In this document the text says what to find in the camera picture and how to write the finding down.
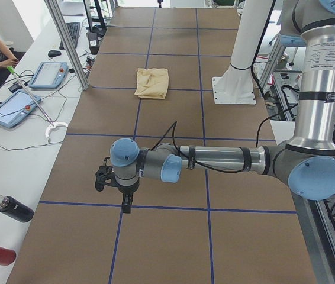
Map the aluminium frame post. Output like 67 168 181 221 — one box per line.
44 0 89 91

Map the black water bottle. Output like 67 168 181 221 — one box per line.
0 195 34 223

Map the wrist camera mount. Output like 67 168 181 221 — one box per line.
95 157 117 192

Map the white curved hook tool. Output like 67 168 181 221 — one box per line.
45 122 69 142

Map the cream long-sleeve printed shirt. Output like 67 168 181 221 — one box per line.
134 68 169 99

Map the blue teach pendant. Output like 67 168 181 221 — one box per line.
0 90 37 128
28 62 69 89

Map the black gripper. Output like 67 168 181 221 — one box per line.
117 182 140 213

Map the far blue teach pendant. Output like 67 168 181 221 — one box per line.
28 62 69 89

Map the black computer mouse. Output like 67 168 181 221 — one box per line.
47 50 62 58

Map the black keyboard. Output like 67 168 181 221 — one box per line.
66 22 80 48

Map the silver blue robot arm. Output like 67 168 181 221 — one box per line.
107 1 335 213

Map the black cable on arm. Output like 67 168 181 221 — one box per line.
150 112 295 173

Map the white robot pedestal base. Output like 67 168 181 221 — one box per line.
212 0 275 105

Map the near blue teach pendant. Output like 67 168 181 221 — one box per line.
0 90 37 128

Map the metal rod with green tip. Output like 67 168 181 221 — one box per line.
7 66 54 126

